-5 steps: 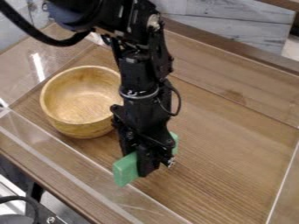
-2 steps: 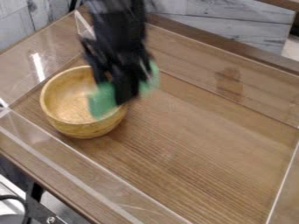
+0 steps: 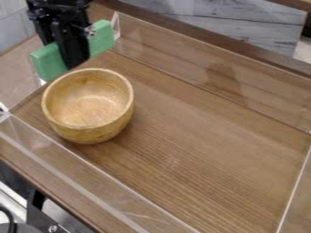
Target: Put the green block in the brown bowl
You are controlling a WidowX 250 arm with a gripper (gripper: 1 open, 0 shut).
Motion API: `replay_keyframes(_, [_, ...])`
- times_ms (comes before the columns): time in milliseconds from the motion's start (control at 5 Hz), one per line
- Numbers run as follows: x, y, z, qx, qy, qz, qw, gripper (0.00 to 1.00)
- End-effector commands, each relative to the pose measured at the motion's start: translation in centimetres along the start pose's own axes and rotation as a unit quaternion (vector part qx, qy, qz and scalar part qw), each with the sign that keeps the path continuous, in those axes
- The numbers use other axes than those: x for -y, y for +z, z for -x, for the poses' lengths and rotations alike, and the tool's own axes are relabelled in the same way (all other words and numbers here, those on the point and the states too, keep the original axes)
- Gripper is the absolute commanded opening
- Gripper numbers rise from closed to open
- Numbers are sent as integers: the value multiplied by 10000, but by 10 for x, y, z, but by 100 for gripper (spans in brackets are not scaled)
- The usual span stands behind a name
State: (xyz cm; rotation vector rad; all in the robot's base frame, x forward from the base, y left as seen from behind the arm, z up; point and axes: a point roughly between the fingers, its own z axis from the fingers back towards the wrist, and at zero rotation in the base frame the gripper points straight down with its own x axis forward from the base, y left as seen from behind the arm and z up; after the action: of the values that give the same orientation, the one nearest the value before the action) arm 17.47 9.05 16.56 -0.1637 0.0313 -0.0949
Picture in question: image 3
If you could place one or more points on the clear acrylic tray wall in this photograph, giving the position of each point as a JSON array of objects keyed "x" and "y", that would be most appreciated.
[{"x": 213, "y": 158}]

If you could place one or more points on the green rectangular block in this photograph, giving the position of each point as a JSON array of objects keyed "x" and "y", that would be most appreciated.
[{"x": 53, "y": 60}]

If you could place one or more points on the brown wooden bowl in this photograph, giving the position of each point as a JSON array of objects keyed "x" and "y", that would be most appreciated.
[{"x": 88, "y": 105}]

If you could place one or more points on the black metal table bracket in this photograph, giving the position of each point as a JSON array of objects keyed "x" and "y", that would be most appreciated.
[{"x": 36, "y": 218}]

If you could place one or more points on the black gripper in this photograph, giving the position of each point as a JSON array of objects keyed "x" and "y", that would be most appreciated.
[{"x": 68, "y": 29}]

